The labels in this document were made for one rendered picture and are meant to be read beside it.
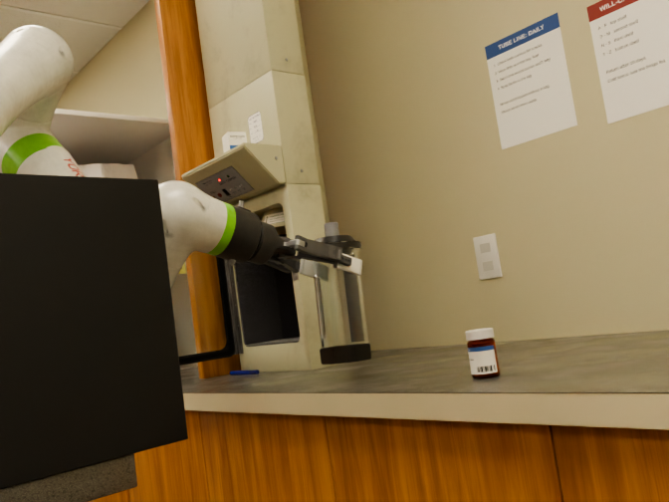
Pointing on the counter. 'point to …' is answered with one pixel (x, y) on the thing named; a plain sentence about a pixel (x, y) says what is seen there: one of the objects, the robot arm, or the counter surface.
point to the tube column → (248, 43)
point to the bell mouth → (276, 219)
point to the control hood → (262, 170)
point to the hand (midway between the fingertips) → (334, 268)
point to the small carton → (233, 139)
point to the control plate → (225, 184)
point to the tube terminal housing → (284, 197)
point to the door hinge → (234, 308)
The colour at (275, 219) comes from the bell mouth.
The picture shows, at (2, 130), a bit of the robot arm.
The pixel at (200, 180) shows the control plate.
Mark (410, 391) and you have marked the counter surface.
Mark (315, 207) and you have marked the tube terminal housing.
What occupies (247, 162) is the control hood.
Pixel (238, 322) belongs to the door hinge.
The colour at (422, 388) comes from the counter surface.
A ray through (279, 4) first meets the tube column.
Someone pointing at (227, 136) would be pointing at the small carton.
